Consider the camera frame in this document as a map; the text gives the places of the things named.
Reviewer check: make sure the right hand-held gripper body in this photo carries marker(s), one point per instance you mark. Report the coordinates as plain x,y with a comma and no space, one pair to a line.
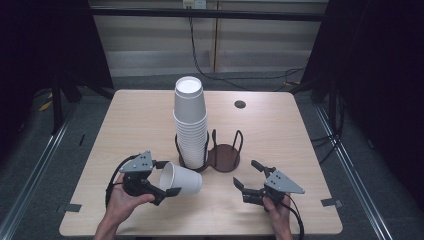
281,185

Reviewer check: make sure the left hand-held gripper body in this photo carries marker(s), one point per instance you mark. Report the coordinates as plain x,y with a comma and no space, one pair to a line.
138,165

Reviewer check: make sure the single white paper cup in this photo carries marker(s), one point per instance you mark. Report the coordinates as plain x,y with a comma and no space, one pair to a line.
185,180

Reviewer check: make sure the stack of white paper cups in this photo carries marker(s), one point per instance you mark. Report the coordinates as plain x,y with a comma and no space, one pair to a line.
190,113

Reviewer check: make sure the person's right hand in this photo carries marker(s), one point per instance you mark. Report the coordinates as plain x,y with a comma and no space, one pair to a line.
281,220

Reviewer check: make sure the person's left hand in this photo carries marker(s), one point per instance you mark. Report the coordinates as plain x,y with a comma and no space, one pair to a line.
121,203

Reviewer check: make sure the grey tape strip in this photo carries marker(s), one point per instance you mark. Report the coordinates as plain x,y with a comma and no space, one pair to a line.
331,202
70,208

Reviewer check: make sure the round black table grommet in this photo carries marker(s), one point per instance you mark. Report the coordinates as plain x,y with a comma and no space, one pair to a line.
240,104

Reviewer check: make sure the dark curtain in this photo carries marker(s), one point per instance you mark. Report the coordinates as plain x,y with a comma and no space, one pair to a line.
40,50
383,83

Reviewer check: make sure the black horizontal metal bar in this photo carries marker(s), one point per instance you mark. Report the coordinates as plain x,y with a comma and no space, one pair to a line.
233,15

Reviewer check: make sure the metal floor rail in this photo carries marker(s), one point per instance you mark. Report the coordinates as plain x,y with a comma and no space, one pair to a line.
36,170
356,180

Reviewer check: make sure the white wall socket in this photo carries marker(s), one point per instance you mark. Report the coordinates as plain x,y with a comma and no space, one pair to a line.
195,3

